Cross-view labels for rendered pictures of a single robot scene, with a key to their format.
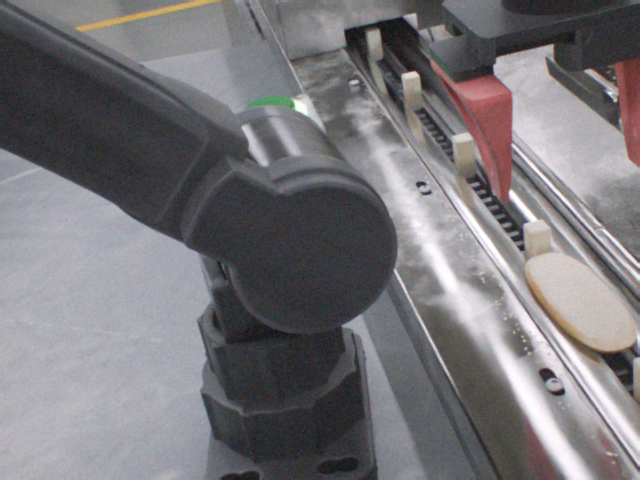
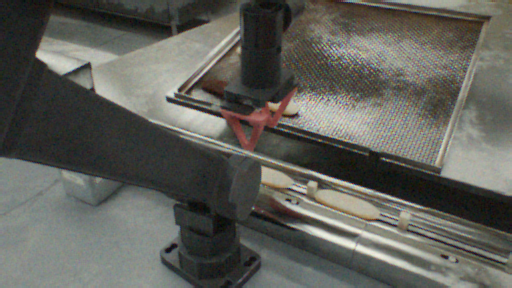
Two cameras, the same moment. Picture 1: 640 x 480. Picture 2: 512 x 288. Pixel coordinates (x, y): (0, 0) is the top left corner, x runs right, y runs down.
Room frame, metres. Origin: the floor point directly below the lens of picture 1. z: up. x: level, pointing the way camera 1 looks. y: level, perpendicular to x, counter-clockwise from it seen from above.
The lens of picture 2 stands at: (0.12, 0.34, 1.30)
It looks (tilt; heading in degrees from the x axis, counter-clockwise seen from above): 35 degrees down; 304
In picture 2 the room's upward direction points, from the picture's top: straight up
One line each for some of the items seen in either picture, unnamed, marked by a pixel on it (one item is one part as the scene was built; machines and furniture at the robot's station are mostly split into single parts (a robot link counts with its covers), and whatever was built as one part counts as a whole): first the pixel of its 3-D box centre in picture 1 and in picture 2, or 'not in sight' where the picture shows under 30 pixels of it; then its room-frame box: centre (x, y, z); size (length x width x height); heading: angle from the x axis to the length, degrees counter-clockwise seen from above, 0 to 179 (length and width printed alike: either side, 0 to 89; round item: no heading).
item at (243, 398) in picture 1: (280, 370); (209, 242); (0.40, 0.03, 0.86); 0.12 x 0.09 x 0.08; 176
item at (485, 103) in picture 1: (520, 109); (252, 119); (0.43, -0.11, 0.97); 0.07 x 0.07 x 0.09; 5
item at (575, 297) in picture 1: (577, 294); (263, 174); (0.43, -0.13, 0.86); 0.10 x 0.04 x 0.01; 7
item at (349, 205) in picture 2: not in sight; (346, 202); (0.29, -0.15, 0.86); 0.10 x 0.04 x 0.01; 5
